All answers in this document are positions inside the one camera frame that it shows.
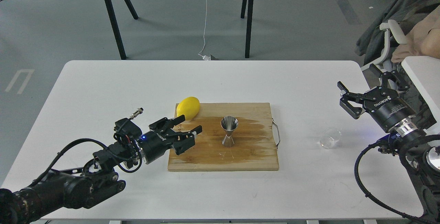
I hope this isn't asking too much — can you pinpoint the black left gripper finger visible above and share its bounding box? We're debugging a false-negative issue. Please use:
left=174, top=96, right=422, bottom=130
left=171, top=125, right=202, bottom=155
left=149, top=115, right=186, bottom=135

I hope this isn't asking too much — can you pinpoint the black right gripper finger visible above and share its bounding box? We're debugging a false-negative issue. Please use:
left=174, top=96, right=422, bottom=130
left=337, top=81, right=368, bottom=119
left=369, top=63, right=410, bottom=92

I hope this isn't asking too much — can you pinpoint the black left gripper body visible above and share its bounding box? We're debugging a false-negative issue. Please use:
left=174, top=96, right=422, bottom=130
left=137, top=128, right=177, bottom=164

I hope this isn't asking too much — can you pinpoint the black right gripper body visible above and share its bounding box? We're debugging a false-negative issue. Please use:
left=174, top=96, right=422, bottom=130
left=363, top=87, right=416, bottom=133

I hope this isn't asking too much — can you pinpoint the small clear glass cup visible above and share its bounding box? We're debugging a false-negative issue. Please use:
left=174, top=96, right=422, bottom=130
left=319, top=127, right=342, bottom=149

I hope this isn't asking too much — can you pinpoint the steel double jigger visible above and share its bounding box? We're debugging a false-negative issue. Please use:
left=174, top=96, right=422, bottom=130
left=221, top=116, right=238, bottom=147

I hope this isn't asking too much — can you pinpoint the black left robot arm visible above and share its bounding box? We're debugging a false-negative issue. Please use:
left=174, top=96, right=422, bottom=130
left=1, top=108, right=202, bottom=224

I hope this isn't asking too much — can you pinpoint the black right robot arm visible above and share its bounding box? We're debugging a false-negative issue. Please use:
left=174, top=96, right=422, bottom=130
left=337, top=64, right=439, bottom=224

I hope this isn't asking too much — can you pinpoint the white side table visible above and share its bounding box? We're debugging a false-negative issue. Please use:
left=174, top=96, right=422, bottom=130
left=401, top=56, right=440, bottom=123

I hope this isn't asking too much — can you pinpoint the yellow lemon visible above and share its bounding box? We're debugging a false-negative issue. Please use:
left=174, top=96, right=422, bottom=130
left=176, top=96, right=200, bottom=121

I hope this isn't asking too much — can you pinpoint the person in beige sweater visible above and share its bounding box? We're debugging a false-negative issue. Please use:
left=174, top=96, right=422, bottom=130
left=391, top=6, right=440, bottom=63

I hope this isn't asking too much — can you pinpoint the wooden cutting board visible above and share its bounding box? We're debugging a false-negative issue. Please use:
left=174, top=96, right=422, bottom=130
left=168, top=102, right=279, bottom=172

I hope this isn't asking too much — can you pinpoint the white office chair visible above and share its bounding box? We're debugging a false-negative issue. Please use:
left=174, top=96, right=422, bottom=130
left=371, top=19, right=408, bottom=71

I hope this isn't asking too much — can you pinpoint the dark grey jacket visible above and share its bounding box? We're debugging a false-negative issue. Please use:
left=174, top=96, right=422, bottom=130
left=355, top=0, right=440, bottom=66

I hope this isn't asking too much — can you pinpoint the white power cable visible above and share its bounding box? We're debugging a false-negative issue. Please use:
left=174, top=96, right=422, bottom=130
left=198, top=0, right=212, bottom=61

